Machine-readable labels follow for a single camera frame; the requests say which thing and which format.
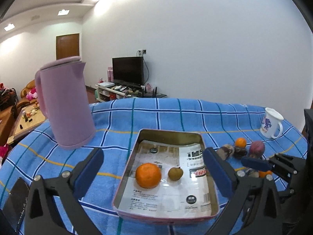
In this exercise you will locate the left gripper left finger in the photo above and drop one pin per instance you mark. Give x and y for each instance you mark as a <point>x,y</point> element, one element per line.
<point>41,213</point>

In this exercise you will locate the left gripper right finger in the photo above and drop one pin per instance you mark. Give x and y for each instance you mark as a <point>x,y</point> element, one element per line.
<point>264,215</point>

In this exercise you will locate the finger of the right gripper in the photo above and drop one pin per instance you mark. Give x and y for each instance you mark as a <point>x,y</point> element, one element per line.
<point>257,164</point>

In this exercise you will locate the purple round radish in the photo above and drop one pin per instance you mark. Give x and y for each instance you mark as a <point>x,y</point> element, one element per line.
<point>256,149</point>

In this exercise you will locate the small orange tangerine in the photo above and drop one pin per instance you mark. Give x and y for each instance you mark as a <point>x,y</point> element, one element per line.
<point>241,142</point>

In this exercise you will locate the brown striped shell piece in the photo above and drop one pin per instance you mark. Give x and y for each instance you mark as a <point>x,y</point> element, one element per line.
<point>225,151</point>

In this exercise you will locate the small green-brown fruit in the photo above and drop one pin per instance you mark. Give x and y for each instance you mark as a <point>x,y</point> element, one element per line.
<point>175,173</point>

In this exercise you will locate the large orange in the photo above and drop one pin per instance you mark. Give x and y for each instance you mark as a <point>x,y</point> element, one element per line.
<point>148,175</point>

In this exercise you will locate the dark mangosteen fruit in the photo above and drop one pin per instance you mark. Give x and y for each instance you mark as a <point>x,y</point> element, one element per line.
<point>239,152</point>

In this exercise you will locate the white printed mug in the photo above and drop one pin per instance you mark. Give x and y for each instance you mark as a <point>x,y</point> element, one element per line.
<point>271,126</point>

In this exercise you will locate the black smartphone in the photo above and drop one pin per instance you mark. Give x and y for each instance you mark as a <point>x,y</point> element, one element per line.
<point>14,207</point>

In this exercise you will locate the blue plaid tablecloth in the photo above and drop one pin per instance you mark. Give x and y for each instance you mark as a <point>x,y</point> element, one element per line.
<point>118,124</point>

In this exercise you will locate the pink metal tin tray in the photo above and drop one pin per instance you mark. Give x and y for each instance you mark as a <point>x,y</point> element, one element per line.
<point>191,199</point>

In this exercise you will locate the wooden coffee table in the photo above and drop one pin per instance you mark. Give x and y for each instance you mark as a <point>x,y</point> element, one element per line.
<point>28,120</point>

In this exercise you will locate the orange leather sofa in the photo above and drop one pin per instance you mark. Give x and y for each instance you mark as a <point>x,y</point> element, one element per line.
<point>26,100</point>

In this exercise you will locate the pink electric kettle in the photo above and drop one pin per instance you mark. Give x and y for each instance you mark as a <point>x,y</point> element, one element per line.
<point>63,100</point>

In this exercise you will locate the white TV stand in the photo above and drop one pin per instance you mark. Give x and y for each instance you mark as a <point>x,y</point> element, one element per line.
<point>108,91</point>

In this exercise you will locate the black television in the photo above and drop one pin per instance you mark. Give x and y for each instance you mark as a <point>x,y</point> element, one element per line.
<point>128,69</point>

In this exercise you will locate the brown wooden door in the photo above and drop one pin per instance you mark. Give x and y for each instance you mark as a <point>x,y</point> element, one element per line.
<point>67,46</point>

